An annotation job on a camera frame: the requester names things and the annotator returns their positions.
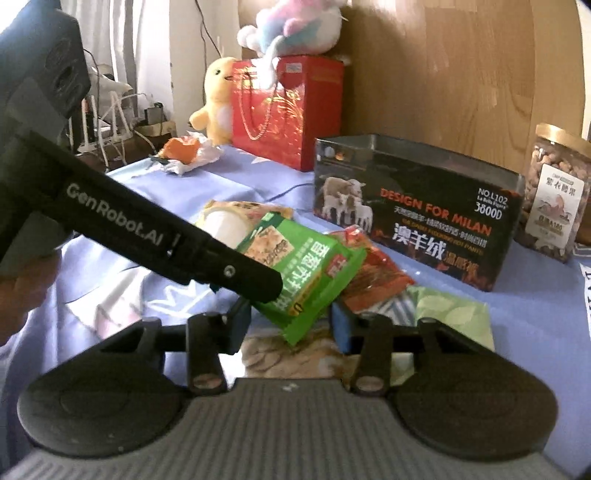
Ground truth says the black printed storage box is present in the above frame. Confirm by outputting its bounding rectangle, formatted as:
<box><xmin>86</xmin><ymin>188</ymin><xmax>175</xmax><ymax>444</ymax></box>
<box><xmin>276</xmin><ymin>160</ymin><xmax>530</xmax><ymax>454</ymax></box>
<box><xmin>314</xmin><ymin>134</ymin><xmax>525</xmax><ymax>291</ymax></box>

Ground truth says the white wire rack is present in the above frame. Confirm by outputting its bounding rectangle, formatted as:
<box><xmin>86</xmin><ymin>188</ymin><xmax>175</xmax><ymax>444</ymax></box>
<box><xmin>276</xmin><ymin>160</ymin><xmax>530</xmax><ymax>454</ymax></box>
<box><xmin>68</xmin><ymin>63</ymin><xmax>155</xmax><ymax>171</ymax></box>

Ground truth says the light green leaf packet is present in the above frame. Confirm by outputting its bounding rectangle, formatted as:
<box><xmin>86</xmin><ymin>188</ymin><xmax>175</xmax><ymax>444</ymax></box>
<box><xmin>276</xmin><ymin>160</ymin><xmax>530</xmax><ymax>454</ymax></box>
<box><xmin>408</xmin><ymin>285</ymin><xmax>495</xmax><ymax>351</ymax></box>

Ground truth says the blue printed tablecloth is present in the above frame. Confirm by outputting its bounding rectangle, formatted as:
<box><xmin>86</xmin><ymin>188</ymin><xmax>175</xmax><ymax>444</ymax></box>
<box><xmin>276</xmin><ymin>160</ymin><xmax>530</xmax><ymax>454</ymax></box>
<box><xmin>1</xmin><ymin>147</ymin><xmax>590</xmax><ymax>476</ymax></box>

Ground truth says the wooden board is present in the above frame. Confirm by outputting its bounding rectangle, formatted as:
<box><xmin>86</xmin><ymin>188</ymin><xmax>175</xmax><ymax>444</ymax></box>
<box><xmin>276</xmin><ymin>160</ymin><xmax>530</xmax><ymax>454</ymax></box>
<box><xmin>334</xmin><ymin>1</ymin><xmax>585</xmax><ymax>172</ymax></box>

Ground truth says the clear cracker packet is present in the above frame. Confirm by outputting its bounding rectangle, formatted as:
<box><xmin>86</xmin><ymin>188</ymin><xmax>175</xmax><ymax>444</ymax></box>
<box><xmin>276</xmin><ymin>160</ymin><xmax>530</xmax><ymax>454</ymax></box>
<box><xmin>240</xmin><ymin>320</ymin><xmax>359</xmax><ymax>385</ymax></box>

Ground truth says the red snack packet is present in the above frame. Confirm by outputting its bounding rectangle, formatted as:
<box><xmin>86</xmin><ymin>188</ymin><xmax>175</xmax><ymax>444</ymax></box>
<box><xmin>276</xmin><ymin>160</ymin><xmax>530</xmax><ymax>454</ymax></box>
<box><xmin>329</xmin><ymin>225</ymin><xmax>415</xmax><ymax>313</ymax></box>

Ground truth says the cream bun snack packet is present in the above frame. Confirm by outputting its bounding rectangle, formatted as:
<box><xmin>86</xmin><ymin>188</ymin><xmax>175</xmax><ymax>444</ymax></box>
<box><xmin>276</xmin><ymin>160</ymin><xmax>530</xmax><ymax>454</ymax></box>
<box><xmin>191</xmin><ymin>200</ymin><xmax>294</xmax><ymax>249</ymax></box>

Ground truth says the nut jar gold lid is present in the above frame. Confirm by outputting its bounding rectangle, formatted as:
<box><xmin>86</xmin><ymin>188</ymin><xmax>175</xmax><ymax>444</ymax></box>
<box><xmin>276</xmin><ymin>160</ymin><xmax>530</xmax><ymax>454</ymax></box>
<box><xmin>516</xmin><ymin>123</ymin><xmax>590</xmax><ymax>263</ymax></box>

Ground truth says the green snack packet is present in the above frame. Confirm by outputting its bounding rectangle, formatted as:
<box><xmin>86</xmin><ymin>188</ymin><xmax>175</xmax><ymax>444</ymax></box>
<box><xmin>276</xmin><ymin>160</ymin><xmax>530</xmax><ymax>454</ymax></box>
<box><xmin>238</xmin><ymin>212</ymin><xmax>367</xmax><ymax>346</ymax></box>

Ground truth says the red gift bag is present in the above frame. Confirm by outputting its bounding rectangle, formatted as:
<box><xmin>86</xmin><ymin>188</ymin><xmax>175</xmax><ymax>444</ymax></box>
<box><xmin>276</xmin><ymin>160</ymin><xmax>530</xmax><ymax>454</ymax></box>
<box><xmin>231</xmin><ymin>56</ymin><xmax>345</xmax><ymax>172</ymax></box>

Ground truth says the person's left hand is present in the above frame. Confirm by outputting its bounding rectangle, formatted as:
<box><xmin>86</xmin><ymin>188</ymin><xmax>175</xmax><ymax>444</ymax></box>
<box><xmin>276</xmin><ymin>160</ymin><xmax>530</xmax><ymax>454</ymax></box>
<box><xmin>0</xmin><ymin>251</ymin><xmax>61</xmax><ymax>345</ymax></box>

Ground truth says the orange peel on tissue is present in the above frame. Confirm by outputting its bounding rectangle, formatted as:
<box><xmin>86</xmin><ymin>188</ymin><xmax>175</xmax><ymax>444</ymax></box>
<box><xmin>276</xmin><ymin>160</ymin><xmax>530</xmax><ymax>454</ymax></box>
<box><xmin>148</xmin><ymin>132</ymin><xmax>222</xmax><ymax>176</ymax></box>

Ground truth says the yellow duck plush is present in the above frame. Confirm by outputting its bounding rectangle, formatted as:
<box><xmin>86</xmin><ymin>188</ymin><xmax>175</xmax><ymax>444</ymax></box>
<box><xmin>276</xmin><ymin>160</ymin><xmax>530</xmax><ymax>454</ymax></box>
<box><xmin>189</xmin><ymin>57</ymin><xmax>238</xmax><ymax>145</ymax></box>

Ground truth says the pastel unicorn plush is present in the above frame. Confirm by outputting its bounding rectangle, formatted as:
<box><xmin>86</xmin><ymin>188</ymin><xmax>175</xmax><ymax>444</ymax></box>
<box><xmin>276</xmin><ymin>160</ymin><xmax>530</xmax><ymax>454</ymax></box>
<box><xmin>236</xmin><ymin>0</ymin><xmax>346</xmax><ymax>89</ymax></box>

